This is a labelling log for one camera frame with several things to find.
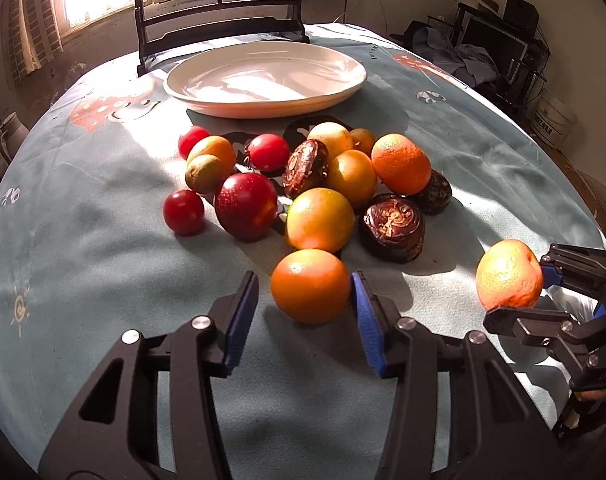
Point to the white jug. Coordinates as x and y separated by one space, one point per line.
12 135

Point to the yellow orange centre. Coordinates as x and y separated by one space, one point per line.
351 174

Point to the white oval plate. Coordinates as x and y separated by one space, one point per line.
265 79

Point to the grey cloth pile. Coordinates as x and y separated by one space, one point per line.
471 64

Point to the dark passion fruit front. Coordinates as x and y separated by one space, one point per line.
392 228

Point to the red tomato far left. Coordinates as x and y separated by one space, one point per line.
189 139

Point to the small green-brown kiwi fruit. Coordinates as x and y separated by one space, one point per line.
205 174

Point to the pale yellow round fruit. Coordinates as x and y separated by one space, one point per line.
337 139

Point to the black framed painted screen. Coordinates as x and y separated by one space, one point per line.
290 27

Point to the large yellow-orange fruit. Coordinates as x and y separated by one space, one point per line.
320 218

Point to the small red tomato front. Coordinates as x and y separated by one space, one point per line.
183 212

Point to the dark passion fruit right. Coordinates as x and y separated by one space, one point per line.
435 196

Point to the white plastic bucket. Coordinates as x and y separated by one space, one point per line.
551 119

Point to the large red apple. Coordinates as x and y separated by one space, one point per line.
246 206

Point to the small yellow-orange fruit back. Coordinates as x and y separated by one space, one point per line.
363 140

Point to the dark passion fruit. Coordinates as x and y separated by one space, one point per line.
306 168
392 228
435 196

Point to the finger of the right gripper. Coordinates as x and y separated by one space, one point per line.
580 269
554 331

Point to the black metal rack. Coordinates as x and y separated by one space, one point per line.
513 41

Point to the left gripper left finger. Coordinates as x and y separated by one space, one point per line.
110 431

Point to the large textured orange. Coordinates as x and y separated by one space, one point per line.
400 164

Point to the dark passion fruit upper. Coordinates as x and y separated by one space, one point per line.
306 168

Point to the red tomato middle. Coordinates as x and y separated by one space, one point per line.
268 152

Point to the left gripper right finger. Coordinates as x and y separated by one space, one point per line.
495 429

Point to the orange fruit behind kiwi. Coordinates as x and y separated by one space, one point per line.
217 146

